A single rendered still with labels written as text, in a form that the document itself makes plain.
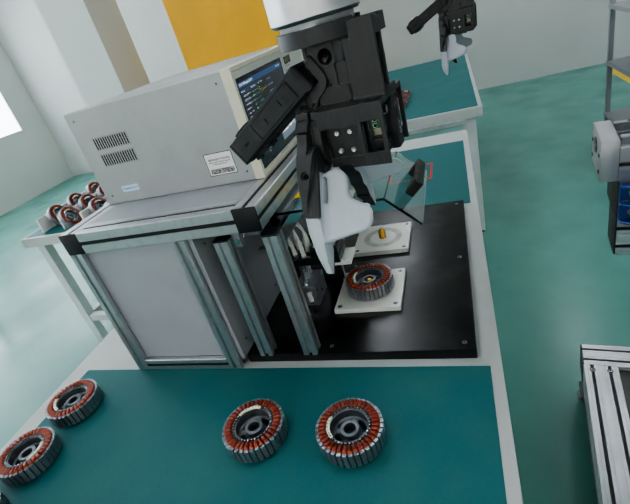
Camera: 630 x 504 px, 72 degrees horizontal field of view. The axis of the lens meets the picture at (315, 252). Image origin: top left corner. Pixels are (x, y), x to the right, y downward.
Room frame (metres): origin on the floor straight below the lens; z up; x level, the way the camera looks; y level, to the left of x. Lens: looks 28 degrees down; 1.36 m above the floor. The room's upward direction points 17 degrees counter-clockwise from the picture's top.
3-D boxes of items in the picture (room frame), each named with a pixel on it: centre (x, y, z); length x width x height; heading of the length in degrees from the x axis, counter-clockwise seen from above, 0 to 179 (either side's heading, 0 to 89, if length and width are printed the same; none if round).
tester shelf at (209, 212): (1.08, 0.15, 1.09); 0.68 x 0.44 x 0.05; 158
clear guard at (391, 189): (0.83, -0.09, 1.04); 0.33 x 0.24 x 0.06; 68
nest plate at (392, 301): (0.85, -0.10, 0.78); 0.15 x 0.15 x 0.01; 68
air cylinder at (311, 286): (0.90, 0.03, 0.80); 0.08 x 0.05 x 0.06; 158
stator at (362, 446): (0.49, 0.03, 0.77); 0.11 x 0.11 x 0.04
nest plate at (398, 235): (1.07, -0.19, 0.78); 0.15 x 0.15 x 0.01; 68
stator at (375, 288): (0.85, -0.10, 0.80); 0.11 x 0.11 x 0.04
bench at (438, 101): (3.23, -0.87, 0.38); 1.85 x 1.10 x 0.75; 158
